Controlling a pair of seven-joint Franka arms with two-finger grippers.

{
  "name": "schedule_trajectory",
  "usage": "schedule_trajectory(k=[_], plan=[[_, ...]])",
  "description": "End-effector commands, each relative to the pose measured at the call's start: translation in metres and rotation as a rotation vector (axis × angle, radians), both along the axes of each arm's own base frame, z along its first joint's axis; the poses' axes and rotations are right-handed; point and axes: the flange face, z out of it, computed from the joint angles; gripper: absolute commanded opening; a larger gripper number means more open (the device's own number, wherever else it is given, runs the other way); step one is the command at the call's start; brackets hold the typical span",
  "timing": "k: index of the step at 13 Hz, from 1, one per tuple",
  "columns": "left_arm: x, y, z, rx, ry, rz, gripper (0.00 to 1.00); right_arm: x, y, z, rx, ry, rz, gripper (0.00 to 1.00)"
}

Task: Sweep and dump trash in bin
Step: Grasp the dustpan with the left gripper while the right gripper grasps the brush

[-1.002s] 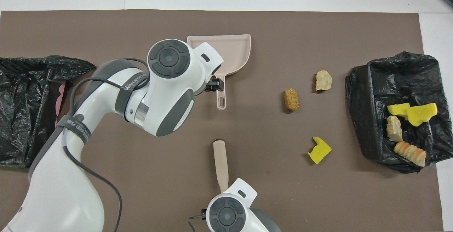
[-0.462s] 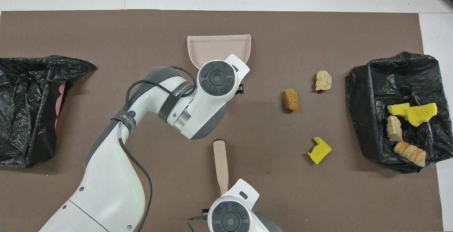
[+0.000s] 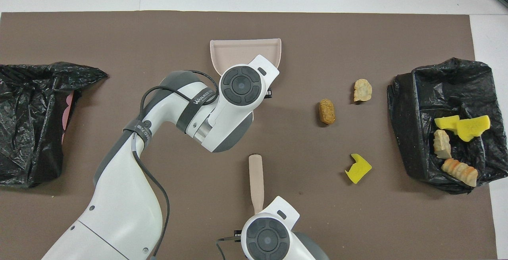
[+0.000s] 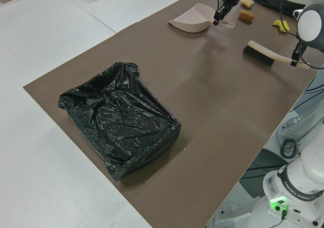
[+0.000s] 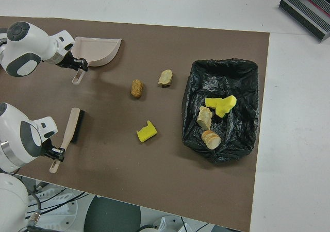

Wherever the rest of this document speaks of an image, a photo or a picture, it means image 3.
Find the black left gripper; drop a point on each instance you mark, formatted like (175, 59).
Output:
(269, 92)

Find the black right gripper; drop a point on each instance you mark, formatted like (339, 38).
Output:
(237, 235)

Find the beige plastic dustpan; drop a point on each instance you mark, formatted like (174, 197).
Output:
(238, 51)

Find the beige brush black bristles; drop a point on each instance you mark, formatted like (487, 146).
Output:
(256, 180)

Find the brown bread roll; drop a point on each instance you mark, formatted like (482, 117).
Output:
(327, 112)

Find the pale yellow sponge piece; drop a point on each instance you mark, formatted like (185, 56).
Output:
(362, 90)

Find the yellow notched sponge piece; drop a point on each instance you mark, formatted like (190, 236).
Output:
(359, 169)

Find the small green yellow sponge piece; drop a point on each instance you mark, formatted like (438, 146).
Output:
(446, 122)

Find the pale beige sponge piece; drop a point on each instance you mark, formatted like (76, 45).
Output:
(441, 145)

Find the large green yellow sponge piece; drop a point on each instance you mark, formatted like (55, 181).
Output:
(472, 127)

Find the orange striped bread piece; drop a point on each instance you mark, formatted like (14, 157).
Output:
(460, 171)

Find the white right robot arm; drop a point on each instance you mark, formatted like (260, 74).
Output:
(270, 240)

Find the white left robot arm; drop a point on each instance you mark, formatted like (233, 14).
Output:
(119, 212)

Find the black bag lined trash bin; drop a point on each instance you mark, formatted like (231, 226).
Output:
(420, 133)

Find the black bagged pink trash bin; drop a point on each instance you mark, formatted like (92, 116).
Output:
(27, 125)

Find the brown table mat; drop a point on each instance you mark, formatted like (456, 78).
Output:
(119, 33)

